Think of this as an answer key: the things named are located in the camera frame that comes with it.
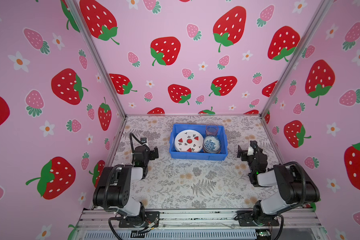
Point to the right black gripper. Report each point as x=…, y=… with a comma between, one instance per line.
x=245, y=154

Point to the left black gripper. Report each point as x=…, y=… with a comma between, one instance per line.
x=150, y=153

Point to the white watermelon plate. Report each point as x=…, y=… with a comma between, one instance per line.
x=189, y=141

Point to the blue floral bowl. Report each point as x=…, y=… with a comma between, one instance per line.
x=212, y=144

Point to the pink translucent cup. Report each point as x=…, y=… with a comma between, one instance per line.
x=212, y=130

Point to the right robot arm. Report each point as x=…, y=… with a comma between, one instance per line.
x=295, y=188

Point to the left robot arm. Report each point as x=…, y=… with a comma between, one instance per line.
x=114, y=187

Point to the blue plastic bin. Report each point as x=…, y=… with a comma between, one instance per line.
x=177, y=128

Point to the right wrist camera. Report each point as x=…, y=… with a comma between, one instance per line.
x=253, y=148

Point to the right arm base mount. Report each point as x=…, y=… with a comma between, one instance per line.
x=250, y=219

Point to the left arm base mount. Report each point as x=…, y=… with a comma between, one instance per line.
x=148, y=219

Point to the aluminium front rail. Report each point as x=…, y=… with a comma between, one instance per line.
x=219, y=224

